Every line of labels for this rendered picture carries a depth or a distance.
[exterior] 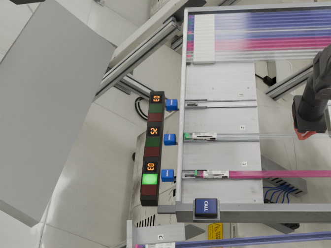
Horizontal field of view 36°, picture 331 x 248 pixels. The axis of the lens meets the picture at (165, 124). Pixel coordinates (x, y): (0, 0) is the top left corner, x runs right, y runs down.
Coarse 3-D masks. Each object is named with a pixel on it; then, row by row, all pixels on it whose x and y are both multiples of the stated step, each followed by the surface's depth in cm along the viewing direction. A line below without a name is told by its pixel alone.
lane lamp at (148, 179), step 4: (144, 176) 124; (148, 176) 124; (152, 176) 124; (156, 176) 124; (144, 180) 123; (148, 180) 123; (152, 180) 123; (156, 180) 123; (144, 184) 123; (148, 184) 123; (152, 184) 123; (156, 184) 122
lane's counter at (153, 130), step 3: (150, 126) 133; (153, 126) 133; (156, 126) 133; (159, 126) 133; (150, 129) 132; (153, 129) 132; (156, 129) 132; (159, 129) 132; (150, 132) 132; (153, 132) 132; (156, 132) 132; (159, 132) 132; (147, 135) 131; (150, 135) 131; (153, 135) 131; (156, 135) 131; (159, 135) 131
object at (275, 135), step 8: (192, 136) 127; (224, 136) 126; (232, 136) 126; (240, 136) 126; (248, 136) 125; (256, 136) 125; (264, 136) 125; (272, 136) 125; (280, 136) 125; (288, 136) 124; (296, 136) 124; (312, 136) 124; (320, 136) 124; (328, 136) 123
